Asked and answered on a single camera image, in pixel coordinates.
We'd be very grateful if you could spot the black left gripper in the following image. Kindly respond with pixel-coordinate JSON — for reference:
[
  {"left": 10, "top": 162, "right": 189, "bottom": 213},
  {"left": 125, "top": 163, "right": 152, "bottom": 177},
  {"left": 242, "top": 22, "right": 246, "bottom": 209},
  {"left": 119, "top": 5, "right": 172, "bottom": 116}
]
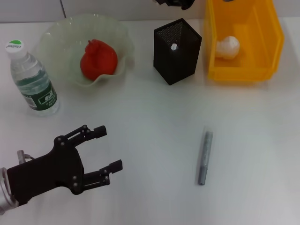
[{"left": 7, "top": 125, "right": 123, "bottom": 207}]

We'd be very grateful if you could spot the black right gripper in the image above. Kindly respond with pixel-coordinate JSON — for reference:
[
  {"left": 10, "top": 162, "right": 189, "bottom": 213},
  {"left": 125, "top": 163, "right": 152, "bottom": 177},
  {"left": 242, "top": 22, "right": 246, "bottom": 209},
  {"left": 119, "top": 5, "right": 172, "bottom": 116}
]
[{"left": 152, "top": 0, "right": 195, "bottom": 11}]

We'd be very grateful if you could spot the white paper ball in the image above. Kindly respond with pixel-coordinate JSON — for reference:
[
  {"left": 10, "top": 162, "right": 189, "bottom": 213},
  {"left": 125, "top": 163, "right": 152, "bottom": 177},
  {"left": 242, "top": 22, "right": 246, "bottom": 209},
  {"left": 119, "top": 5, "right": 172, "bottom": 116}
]
[{"left": 215, "top": 35, "right": 241, "bottom": 60}]

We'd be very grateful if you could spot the red-orange fruit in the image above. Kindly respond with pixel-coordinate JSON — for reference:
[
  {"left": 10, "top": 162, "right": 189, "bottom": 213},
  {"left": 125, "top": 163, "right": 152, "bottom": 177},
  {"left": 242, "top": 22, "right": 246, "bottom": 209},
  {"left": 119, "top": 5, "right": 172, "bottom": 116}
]
[{"left": 80, "top": 39, "right": 118, "bottom": 82}]

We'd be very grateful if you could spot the grey pen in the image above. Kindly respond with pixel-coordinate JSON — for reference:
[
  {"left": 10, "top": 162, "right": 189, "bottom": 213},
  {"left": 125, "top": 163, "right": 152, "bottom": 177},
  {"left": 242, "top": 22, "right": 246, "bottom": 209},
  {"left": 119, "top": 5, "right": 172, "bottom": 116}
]
[{"left": 196, "top": 131, "right": 214, "bottom": 186}]

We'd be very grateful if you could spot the clear water bottle green label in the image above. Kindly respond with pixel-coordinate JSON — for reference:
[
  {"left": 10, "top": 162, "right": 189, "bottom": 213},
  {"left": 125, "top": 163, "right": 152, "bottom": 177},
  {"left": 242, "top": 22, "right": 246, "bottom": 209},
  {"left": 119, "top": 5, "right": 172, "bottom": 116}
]
[{"left": 5, "top": 39, "right": 60, "bottom": 117}]

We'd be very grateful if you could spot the black mesh pen holder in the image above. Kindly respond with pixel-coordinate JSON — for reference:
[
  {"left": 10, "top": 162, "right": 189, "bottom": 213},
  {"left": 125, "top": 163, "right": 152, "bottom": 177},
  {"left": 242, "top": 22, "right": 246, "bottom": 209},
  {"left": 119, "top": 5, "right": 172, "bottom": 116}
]
[{"left": 153, "top": 18, "right": 203, "bottom": 86}]

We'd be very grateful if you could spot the pale green wavy fruit plate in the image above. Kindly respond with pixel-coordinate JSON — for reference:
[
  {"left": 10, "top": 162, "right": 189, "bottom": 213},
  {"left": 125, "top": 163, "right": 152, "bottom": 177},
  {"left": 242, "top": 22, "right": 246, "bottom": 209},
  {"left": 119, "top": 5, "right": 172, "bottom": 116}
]
[{"left": 35, "top": 14, "right": 136, "bottom": 88}]

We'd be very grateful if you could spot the yellow plastic bin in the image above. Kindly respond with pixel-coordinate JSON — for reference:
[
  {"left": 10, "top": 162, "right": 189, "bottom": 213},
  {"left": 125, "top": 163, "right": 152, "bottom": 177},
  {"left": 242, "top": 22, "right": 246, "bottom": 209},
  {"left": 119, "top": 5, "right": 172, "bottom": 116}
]
[{"left": 203, "top": 0, "right": 285, "bottom": 82}]

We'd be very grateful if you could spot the left gripper connector cable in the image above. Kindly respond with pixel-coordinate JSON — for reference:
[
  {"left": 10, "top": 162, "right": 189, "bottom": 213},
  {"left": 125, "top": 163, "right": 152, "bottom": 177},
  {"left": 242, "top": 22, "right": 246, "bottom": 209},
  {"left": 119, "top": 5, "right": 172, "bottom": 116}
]
[{"left": 16, "top": 150, "right": 35, "bottom": 165}]

